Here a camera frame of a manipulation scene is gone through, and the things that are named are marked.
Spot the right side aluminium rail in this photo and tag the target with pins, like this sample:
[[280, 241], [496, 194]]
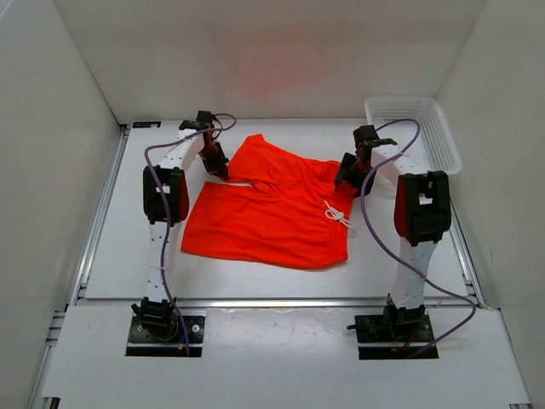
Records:
[[452, 266]]

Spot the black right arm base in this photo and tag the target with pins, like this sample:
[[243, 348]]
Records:
[[395, 334]]

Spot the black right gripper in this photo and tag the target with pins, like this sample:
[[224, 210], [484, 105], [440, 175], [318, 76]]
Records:
[[347, 163]]

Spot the left side aluminium rail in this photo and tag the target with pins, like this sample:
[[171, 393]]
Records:
[[85, 261]]

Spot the white plastic mesh basket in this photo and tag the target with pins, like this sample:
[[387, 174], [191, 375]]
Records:
[[420, 123]]

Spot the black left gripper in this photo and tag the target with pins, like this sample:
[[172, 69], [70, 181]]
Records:
[[218, 168]]

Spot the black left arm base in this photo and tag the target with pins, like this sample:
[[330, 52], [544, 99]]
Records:
[[156, 331]]

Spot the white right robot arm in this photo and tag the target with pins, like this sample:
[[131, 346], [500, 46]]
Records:
[[421, 210]]

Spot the black corner bracket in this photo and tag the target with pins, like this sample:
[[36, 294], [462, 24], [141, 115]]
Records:
[[146, 124]]

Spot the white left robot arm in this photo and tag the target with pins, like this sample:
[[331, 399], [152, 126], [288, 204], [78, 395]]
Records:
[[165, 193]]

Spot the orange shorts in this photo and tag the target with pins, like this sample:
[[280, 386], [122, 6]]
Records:
[[276, 208]]

